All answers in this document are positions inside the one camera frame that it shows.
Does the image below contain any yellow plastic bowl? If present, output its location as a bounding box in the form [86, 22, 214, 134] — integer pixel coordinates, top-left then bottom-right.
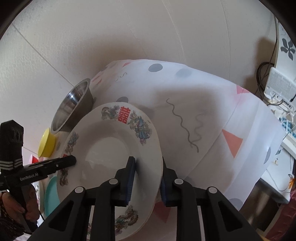
[38, 128, 57, 158]

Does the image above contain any stainless steel bowl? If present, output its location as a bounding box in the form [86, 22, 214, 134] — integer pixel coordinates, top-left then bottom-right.
[51, 78, 94, 135]

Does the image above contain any white dragon pattern plate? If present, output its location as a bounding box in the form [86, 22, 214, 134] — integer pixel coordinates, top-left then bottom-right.
[57, 102, 163, 240]

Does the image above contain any teal round plate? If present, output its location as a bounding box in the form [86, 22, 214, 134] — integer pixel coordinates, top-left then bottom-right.
[44, 176, 60, 217]

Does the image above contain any white router box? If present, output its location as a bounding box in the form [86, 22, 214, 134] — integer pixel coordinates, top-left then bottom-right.
[264, 67, 296, 111]

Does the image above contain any white patterned tablecloth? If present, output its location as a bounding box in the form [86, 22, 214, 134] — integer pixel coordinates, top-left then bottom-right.
[89, 59, 287, 241]

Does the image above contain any red pink plastic bowl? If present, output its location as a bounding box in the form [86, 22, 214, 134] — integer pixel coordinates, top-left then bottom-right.
[30, 155, 39, 164]

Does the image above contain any person left hand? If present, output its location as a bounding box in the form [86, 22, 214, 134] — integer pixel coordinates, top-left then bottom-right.
[0, 184, 41, 241]

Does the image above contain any white flower pattern cabinet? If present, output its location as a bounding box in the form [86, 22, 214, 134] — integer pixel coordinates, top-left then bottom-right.
[275, 20, 296, 82]

